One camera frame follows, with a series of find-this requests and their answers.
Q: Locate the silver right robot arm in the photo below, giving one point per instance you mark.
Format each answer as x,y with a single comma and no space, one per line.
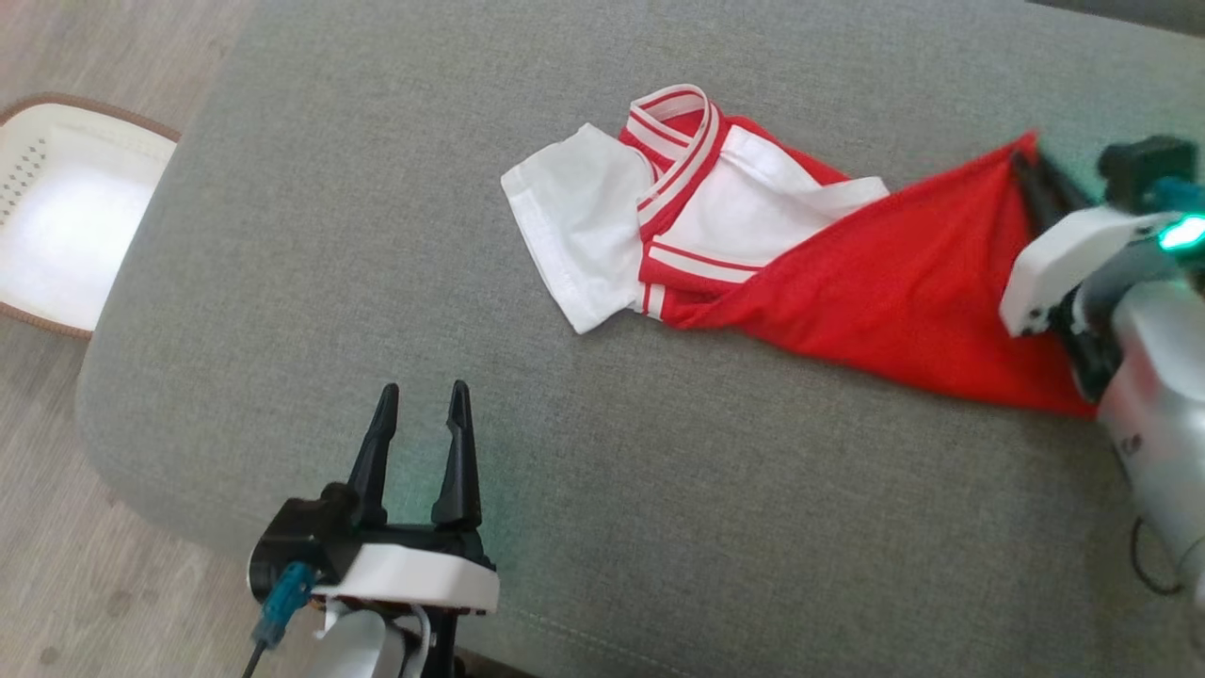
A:
1158,377

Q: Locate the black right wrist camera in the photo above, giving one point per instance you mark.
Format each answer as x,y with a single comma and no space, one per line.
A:
1139,165

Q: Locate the white laundry basket brown rim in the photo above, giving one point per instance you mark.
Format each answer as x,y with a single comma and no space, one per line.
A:
66,217

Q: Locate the grey fabric sofa seat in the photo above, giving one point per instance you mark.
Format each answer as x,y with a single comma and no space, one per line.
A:
659,471

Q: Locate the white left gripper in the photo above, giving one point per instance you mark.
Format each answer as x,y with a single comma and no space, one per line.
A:
414,579

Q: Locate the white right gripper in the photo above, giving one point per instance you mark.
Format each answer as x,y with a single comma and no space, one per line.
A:
1073,254

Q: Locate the red and white striped shirt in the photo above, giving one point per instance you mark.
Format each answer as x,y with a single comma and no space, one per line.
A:
894,282

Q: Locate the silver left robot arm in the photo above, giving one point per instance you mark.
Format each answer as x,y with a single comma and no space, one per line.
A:
353,650

